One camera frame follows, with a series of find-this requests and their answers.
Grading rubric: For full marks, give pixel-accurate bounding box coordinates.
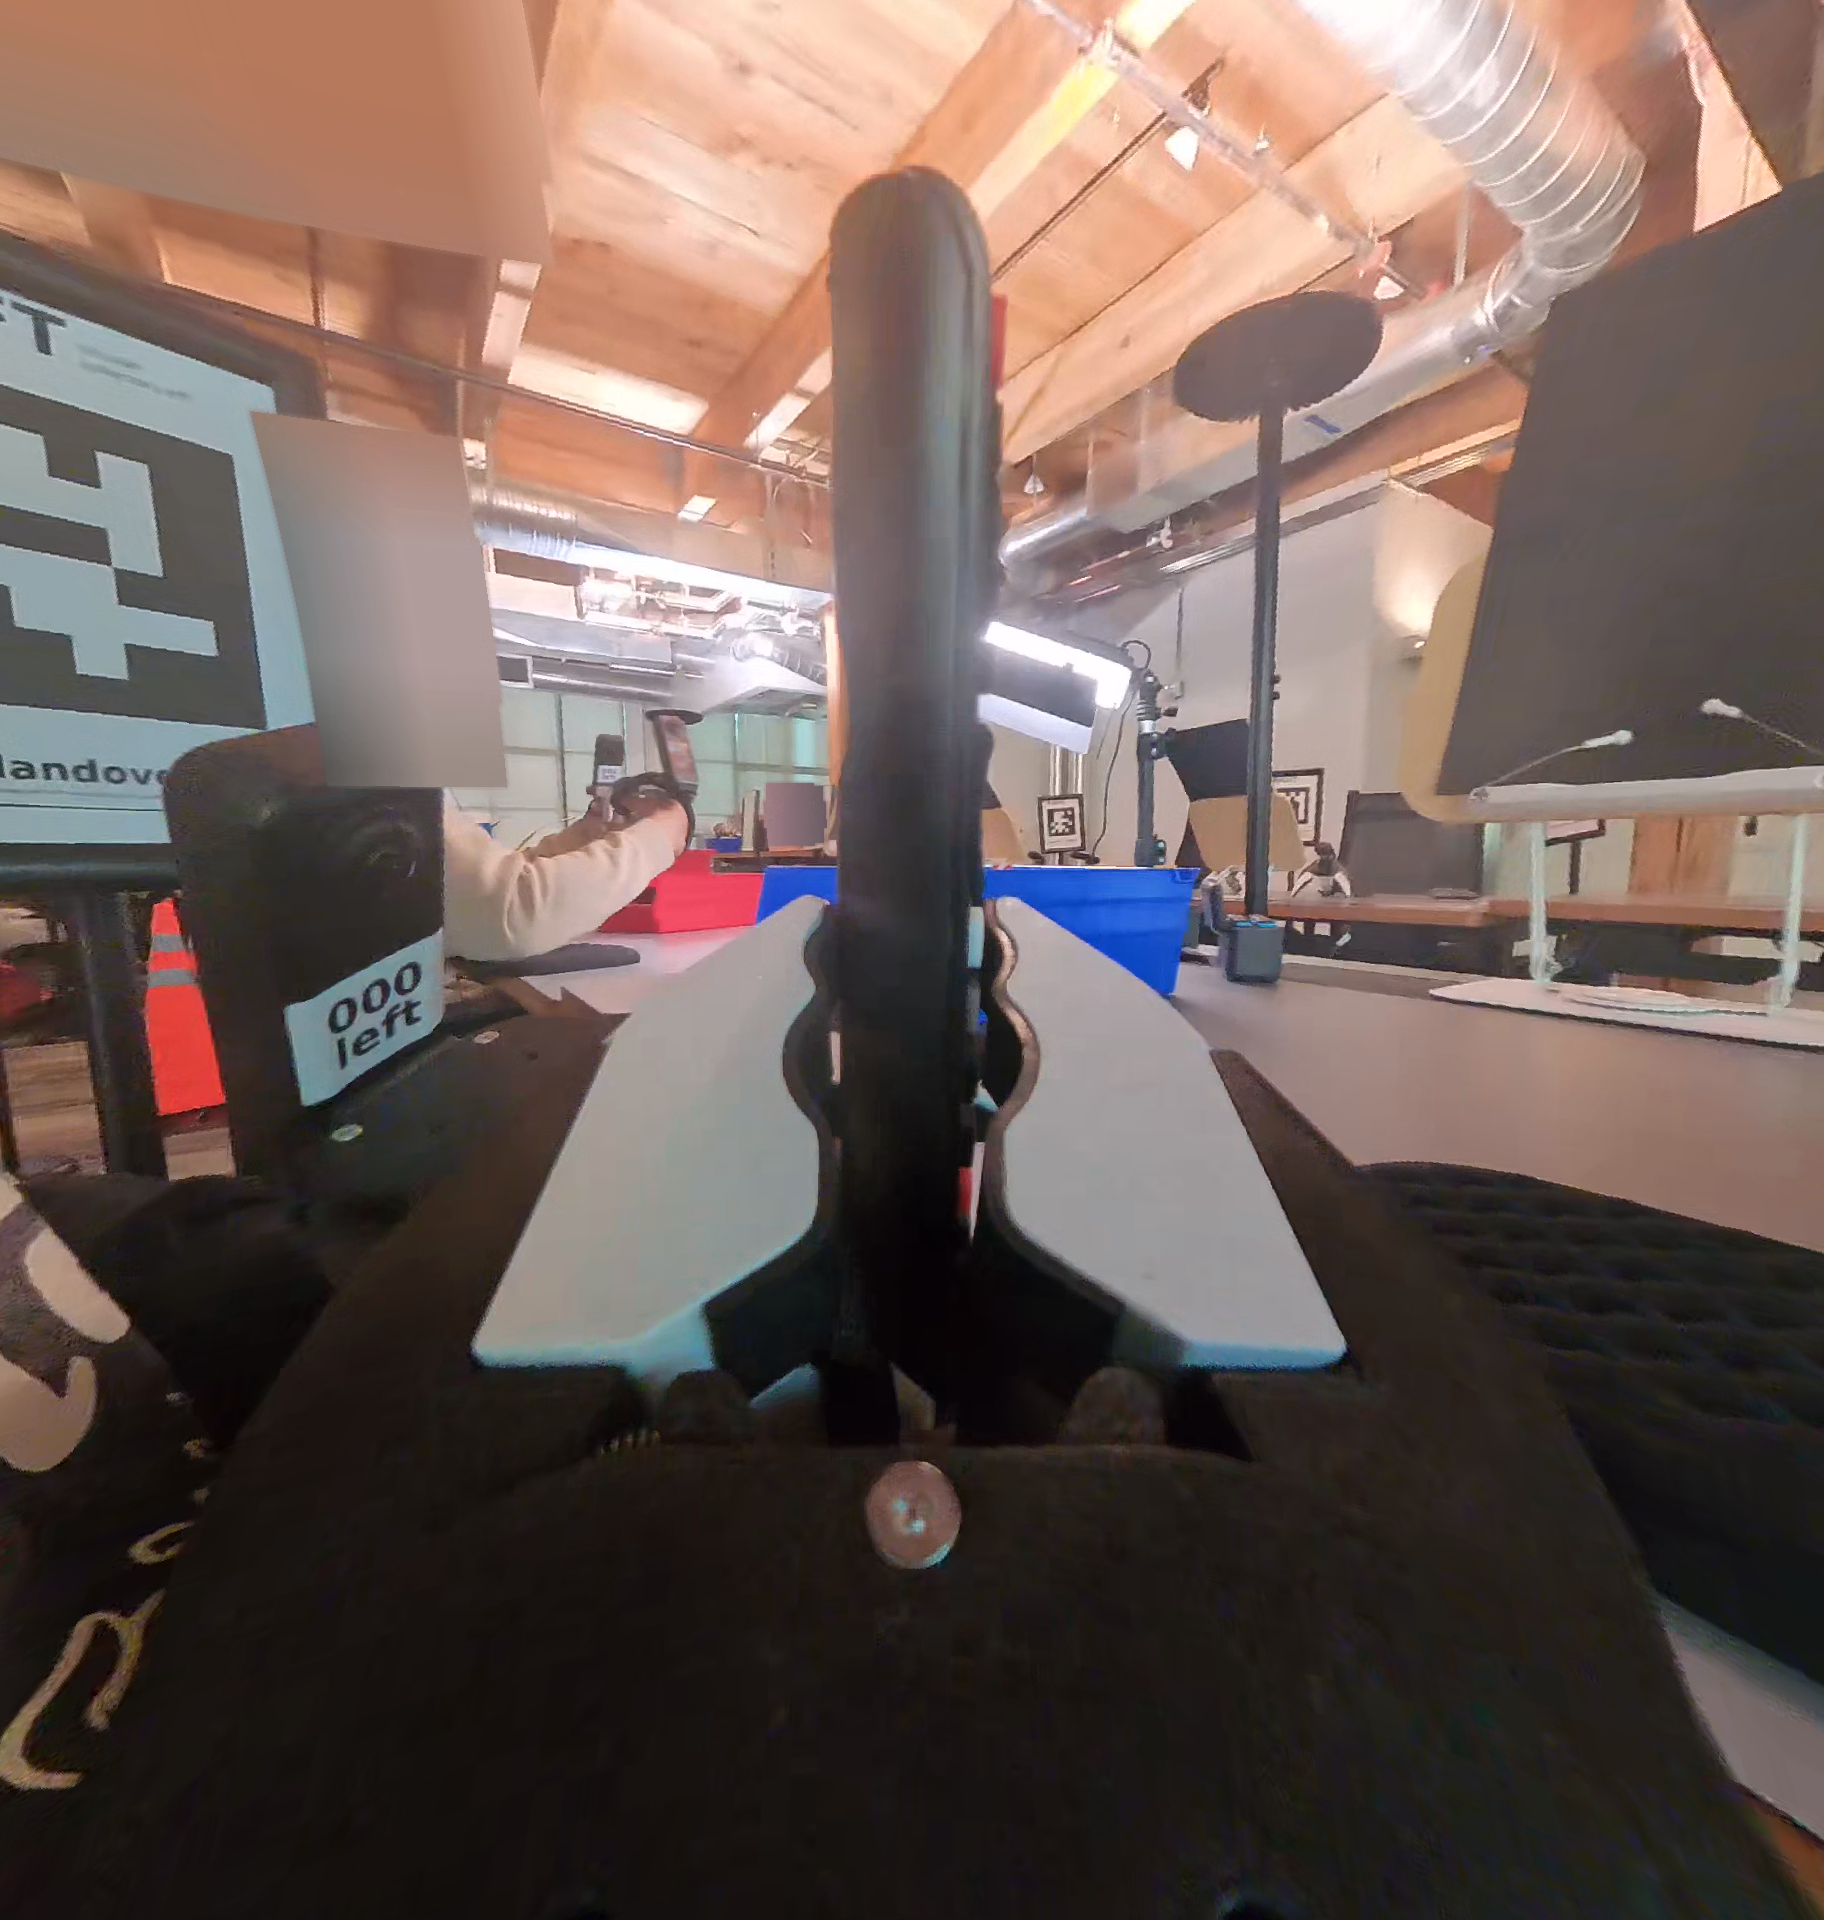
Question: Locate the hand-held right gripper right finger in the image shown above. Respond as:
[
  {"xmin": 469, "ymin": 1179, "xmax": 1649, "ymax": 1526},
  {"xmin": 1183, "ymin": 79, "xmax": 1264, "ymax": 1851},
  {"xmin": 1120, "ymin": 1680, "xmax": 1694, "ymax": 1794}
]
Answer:
[{"xmin": 977, "ymin": 897, "xmax": 1351, "ymax": 1374}]

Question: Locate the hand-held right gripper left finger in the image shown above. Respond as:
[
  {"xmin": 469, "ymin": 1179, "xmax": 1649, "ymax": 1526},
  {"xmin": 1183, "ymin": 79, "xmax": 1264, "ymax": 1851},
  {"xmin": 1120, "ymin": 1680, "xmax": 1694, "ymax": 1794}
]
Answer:
[{"xmin": 473, "ymin": 897, "xmax": 839, "ymax": 1374}]

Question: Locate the blue plastic storage bin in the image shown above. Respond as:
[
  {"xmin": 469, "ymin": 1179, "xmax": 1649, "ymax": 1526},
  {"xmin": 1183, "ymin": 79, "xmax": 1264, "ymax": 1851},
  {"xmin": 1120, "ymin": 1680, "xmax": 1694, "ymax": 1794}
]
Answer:
[{"xmin": 757, "ymin": 861, "xmax": 1201, "ymax": 1000}]

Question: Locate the black remote control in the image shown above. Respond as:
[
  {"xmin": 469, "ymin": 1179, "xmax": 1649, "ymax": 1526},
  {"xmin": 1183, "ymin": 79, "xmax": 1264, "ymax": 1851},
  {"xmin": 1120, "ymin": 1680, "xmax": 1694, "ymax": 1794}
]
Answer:
[{"xmin": 822, "ymin": 168, "xmax": 1008, "ymax": 1446}]

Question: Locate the orange traffic cone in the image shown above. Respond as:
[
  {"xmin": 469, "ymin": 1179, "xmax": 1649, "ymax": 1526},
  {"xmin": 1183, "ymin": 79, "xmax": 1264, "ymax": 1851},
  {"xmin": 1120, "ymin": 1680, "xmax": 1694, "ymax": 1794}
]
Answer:
[{"xmin": 143, "ymin": 897, "xmax": 230, "ymax": 1120}]

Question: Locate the black framed marker sign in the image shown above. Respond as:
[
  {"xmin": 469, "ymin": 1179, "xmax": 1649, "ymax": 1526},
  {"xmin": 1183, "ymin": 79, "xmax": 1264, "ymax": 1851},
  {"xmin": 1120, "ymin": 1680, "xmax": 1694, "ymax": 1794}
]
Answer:
[{"xmin": 0, "ymin": 211, "xmax": 328, "ymax": 1179}]

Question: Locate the studio light panel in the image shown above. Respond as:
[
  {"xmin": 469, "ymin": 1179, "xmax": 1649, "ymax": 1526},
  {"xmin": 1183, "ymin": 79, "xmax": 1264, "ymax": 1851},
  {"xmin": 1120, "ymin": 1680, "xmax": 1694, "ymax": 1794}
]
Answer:
[{"xmin": 980, "ymin": 618, "xmax": 1142, "ymax": 753}]

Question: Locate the black foam pad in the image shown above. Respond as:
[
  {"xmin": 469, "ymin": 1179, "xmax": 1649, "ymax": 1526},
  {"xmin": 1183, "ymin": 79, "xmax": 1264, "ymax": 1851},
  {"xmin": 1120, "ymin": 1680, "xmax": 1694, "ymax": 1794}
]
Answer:
[{"xmin": 1352, "ymin": 1163, "xmax": 1824, "ymax": 1703}]

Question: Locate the black disc floor stand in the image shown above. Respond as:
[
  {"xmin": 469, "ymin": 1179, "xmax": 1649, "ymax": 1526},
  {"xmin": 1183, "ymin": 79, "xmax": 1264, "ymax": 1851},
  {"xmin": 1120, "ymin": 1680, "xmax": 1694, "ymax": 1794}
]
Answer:
[{"xmin": 1170, "ymin": 289, "xmax": 1387, "ymax": 922}]

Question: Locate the silver ventilation duct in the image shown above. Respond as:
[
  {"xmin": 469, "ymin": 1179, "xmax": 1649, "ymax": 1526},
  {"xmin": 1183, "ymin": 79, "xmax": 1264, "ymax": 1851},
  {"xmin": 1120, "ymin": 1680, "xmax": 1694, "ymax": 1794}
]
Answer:
[{"xmin": 998, "ymin": 0, "xmax": 1655, "ymax": 590}]

